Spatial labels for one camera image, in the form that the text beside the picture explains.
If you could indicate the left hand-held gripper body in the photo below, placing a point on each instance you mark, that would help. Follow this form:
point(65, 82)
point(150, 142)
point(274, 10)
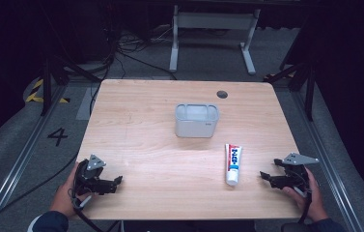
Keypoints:
point(88, 185)

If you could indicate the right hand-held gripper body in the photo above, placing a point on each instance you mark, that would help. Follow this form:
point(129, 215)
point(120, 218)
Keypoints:
point(295, 179)

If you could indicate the white toothpaste tube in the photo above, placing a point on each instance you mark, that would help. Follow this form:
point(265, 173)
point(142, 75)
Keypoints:
point(233, 164)

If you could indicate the grey plastic holder box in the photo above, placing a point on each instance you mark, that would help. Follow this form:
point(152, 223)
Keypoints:
point(196, 127)

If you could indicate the person's left hand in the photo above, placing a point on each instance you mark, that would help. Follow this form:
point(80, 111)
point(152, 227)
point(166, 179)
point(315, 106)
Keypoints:
point(63, 199)

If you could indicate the person's right hand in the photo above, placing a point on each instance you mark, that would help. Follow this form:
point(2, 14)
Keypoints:
point(314, 204)

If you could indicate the black metal stand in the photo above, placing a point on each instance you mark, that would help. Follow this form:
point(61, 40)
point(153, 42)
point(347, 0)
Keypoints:
point(310, 93)
point(46, 87)

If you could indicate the grey floor plate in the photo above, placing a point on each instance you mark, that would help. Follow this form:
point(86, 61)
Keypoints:
point(84, 106)

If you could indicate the grey table grommet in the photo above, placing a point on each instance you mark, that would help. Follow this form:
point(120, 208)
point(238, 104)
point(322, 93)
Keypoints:
point(222, 94)

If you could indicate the grey floor rail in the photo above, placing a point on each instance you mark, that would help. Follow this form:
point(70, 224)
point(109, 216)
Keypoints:
point(18, 164)
point(327, 167)

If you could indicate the grey metal desk frame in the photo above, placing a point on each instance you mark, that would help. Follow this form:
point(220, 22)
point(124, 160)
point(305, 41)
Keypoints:
point(215, 21)

